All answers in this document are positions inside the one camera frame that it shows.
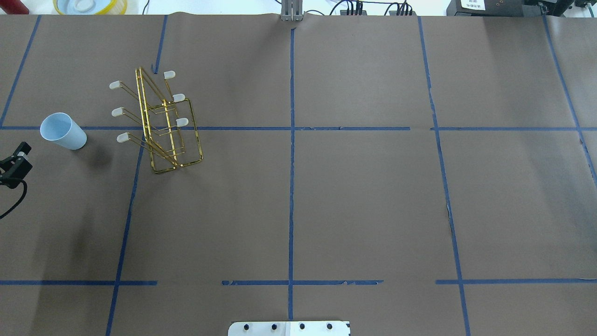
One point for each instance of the gold wire cup holder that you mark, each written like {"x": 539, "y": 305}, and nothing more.
{"x": 167, "y": 120}

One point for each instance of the brown paper table cover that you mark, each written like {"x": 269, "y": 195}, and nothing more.
{"x": 417, "y": 176}

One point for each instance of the aluminium frame post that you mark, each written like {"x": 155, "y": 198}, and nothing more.
{"x": 291, "y": 10}

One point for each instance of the red cylinder bottle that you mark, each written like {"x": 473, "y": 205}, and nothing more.
{"x": 14, "y": 7}

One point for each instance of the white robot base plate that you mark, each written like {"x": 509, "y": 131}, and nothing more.
{"x": 290, "y": 328}

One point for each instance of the light blue plastic cup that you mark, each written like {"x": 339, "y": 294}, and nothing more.
{"x": 61, "y": 129}

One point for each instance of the yellow bowl with blue plate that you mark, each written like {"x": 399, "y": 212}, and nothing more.
{"x": 90, "y": 7}

